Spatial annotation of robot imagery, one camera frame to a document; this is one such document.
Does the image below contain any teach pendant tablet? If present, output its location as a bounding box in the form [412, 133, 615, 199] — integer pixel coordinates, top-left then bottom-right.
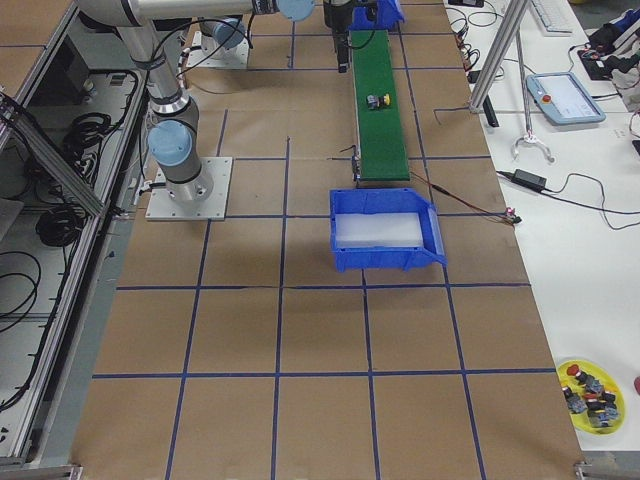
[526, 72, 606, 125]

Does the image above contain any spare buttons pile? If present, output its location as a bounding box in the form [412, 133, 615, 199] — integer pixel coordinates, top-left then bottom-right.
[559, 364, 622, 429]

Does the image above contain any white keyboard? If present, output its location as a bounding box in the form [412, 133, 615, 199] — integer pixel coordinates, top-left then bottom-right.
[530, 0, 573, 37]

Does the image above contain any reacher grabber tool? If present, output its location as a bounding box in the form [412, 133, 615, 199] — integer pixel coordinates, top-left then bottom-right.
[512, 31, 555, 164]

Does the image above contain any red black conveyor wire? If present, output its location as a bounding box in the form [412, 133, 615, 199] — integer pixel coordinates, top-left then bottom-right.
[409, 171, 522, 225]

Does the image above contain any blue bin left side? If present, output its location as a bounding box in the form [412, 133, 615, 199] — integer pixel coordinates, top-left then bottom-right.
[350, 0, 405, 31]

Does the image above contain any aluminium frame post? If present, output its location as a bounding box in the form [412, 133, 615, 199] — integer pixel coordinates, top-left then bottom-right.
[469, 0, 529, 113]

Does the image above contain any black power adapter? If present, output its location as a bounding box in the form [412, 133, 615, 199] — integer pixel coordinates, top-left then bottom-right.
[512, 169, 547, 192]

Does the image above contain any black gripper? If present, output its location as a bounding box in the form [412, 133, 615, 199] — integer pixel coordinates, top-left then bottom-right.
[323, 0, 354, 73]

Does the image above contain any yellow plate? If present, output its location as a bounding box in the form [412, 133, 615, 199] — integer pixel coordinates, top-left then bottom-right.
[556, 358, 627, 435]

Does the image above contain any green conveyor belt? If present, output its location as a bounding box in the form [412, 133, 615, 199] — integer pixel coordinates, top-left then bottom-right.
[350, 30, 410, 182]

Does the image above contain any black flat bar tool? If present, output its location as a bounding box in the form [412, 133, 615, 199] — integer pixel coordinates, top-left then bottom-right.
[482, 96, 500, 128]

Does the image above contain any blue bin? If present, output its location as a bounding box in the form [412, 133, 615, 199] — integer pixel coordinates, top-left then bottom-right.
[350, 0, 405, 31]
[329, 188, 448, 272]

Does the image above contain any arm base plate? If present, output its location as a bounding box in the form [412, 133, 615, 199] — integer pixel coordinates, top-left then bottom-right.
[186, 31, 249, 70]
[146, 157, 233, 221]

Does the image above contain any white foam pad right bin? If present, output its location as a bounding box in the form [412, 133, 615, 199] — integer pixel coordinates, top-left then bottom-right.
[334, 213, 423, 248]

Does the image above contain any blue bin right side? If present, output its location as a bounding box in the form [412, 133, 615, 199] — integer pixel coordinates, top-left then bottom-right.
[329, 188, 448, 272]

